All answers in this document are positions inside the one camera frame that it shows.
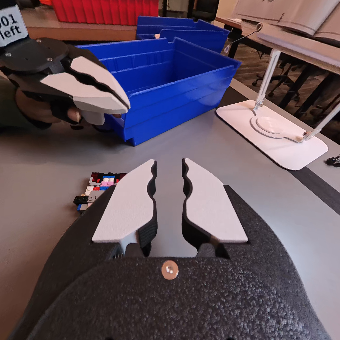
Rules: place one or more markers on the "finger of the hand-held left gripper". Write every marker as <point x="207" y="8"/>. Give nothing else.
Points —
<point x="79" y="93"/>
<point x="98" y="77"/>

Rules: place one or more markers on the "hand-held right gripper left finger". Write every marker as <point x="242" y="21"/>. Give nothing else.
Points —
<point x="125" y="212"/>

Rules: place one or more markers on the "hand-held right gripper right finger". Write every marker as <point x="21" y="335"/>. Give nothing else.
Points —
<point x="215" y="212"/>

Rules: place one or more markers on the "brick car model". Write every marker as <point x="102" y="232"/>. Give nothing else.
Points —
<point x="101" y="183"/>

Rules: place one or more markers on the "wooden background table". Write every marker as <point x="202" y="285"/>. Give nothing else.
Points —
<point x="79" y="32"/>

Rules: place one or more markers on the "red plastic bin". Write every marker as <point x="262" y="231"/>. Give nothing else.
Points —
<point x="106" y="10"/>

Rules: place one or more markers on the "large blue plastic bin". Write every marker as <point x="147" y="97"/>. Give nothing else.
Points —
<point x="175" y="90"/>

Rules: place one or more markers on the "white book stand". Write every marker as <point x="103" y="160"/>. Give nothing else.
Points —
<point x="287" y="146"/>

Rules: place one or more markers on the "small black brick piece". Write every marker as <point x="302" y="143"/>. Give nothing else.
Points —
<point x="334" y="161"/>

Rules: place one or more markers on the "open instruction booklet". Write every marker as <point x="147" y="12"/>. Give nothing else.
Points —
<point x="297" y="16"/>

